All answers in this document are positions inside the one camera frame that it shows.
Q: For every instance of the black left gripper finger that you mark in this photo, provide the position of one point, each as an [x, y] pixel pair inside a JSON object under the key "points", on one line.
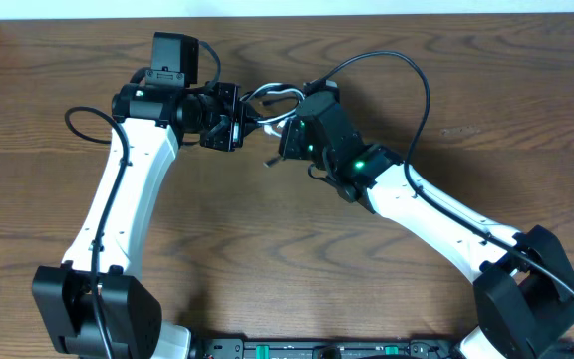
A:
{"points": [[248, 110], [248, 127]]}

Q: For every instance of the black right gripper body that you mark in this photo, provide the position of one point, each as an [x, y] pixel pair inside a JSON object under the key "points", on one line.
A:
{"points": [[299, 144]]}

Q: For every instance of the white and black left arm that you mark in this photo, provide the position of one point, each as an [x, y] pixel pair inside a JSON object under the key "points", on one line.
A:
{"points": [[93, 304]]}

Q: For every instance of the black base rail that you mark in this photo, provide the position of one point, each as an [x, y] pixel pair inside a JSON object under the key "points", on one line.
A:
{"points": [[237, 348]]}

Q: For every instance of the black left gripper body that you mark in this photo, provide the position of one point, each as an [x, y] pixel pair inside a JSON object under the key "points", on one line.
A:
{"points": [[237, 118]]}

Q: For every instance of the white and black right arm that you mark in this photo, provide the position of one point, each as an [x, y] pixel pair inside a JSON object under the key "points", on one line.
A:
{"points": [[523, 282]]}

